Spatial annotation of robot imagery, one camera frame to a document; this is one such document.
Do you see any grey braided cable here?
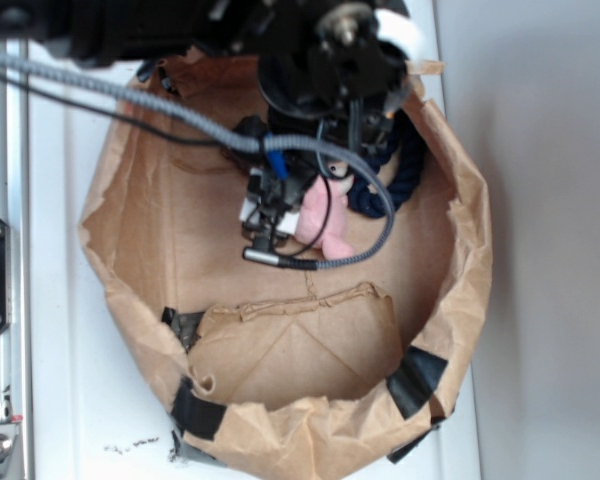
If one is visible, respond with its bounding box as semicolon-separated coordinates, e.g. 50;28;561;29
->
0;44;396;272

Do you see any navy blue rope ring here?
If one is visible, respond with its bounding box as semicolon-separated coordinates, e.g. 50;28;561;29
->
347;107;426;220

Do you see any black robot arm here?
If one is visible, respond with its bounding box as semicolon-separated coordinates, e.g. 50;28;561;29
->
0;0;424;204

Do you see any brown paper bag bin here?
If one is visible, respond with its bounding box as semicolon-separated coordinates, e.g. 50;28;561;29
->
79;92;493;479

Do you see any pink plush bunny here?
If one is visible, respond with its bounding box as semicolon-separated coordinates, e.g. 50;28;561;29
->
294;162;355;260

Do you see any aluminium frame rail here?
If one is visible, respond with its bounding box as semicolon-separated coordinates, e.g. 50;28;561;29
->
0;67;35;479

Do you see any thin black cable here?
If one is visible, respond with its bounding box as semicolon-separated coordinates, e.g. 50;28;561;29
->
0;60;231;149

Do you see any silver corner bracket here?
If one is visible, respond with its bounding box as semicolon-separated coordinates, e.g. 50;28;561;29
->
0;423;25;480

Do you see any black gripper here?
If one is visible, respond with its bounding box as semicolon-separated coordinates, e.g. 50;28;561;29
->
232;107;396;201

